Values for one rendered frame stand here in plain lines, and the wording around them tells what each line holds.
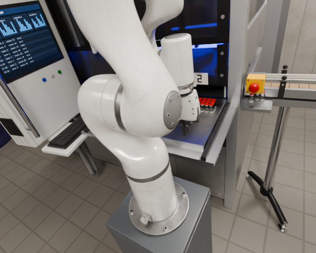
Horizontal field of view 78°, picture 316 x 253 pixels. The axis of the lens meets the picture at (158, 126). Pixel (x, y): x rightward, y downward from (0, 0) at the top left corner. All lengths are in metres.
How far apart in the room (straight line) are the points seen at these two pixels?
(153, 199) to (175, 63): 0.36
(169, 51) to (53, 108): 0.95
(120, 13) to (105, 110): 0.16
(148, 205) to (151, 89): 0.33
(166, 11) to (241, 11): 0.45
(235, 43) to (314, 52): 2.03
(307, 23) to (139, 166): 2.58
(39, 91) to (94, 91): 0.91
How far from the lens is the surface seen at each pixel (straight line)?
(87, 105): 0.41
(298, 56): 2.89
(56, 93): 1.36
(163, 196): 0.53
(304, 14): 2.79
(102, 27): 0.32
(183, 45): 0.55
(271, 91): 1.10
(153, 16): 0.52
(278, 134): 1.28
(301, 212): 1.77
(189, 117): 0.64
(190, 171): 1.47
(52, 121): 1.35
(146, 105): 0.31
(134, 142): 0.45
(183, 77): 0.57
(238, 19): 0.90
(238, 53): 0.93
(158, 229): 0.61
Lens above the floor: 1.40
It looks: 34 degrees down
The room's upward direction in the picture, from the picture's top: 12 degrees counter-clockwise
